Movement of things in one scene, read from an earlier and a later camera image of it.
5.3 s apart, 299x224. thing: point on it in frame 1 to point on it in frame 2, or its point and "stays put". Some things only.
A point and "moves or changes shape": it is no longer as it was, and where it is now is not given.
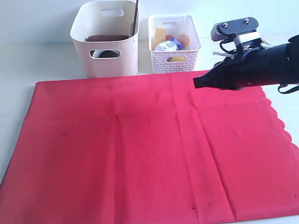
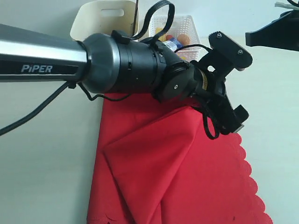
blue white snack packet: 172,45 stays put
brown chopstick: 134,22 stays put
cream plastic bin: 111,58 stays put
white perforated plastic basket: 174,61 stays put
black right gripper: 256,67 to 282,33
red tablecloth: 148,149 moves or changes shape
